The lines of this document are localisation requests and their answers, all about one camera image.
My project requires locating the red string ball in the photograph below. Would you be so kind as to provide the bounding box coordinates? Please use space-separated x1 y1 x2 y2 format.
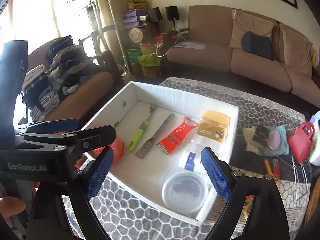
93 136 124 163

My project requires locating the round clear plastic container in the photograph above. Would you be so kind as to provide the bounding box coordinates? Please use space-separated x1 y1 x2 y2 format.
162 172 209 218

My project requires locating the yellow lid nut jar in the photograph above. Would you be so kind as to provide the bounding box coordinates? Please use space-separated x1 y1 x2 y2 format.
191 110 231 150

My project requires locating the red plastic grater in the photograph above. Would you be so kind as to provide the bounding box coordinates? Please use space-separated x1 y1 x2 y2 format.
157 116 199 154

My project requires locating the silver metal grater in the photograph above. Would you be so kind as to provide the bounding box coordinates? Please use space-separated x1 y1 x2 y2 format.
136 113 175 159

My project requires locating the person's left hand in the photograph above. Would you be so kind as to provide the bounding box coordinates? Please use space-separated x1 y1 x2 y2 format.
1 183 26 232

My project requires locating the yellow plastic tool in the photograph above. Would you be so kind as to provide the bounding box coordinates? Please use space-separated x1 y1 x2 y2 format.
264 159 274 177

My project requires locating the pile of folded clothes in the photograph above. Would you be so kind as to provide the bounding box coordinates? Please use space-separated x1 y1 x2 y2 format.
22 35 114 122

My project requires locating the patterned fleece blanket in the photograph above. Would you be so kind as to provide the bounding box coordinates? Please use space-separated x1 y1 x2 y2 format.
61 76 313 240

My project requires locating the black small box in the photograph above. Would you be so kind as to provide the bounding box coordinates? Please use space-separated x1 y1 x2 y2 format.
251 125 270 150

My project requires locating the pink round pad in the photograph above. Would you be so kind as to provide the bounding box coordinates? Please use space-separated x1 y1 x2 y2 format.
267 130 282 151

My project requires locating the teal cloth pouch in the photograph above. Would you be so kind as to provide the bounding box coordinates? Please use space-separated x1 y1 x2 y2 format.
262 125 290 157

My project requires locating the pink handbag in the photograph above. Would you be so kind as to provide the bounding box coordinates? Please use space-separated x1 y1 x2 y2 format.
288 122 315 163

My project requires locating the wicker basket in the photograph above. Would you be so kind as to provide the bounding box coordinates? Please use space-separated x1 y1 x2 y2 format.
304 183 319 226

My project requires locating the white cardboard box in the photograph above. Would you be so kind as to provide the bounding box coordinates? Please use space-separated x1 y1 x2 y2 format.
85 82 239 226

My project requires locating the white tissue box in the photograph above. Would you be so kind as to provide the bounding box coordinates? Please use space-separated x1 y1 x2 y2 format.
309 112 320 166

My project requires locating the green bag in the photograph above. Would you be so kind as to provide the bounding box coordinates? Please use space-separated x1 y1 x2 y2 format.
137 53 162 68

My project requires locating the round white tin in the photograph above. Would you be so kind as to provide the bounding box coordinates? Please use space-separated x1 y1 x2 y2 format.
129 28 146 44

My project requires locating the white coat stand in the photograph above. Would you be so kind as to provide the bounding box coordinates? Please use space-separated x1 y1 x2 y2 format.
88 0 131 73

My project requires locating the purple boxes stack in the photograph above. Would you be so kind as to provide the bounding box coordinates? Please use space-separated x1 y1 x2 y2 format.
123 9 148 29

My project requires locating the brown sofa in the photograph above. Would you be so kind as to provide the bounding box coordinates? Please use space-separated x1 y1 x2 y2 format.
167 5 319 107

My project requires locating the dark blue cushion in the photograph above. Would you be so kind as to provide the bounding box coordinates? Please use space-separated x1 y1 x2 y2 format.
241 31 273 60

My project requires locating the right beige sofa pillow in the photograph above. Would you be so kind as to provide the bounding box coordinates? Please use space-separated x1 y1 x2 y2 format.
279 23 312 78

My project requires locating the beige sofa pillow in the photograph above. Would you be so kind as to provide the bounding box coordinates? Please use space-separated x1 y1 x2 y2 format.
279 23 312 78
229 9 275 49

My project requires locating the black speaker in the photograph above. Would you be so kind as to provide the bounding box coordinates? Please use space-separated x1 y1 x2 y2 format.
165 5 180 21

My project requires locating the left beige sofa pillow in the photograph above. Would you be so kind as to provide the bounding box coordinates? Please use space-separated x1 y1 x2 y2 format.
229 9 275 49

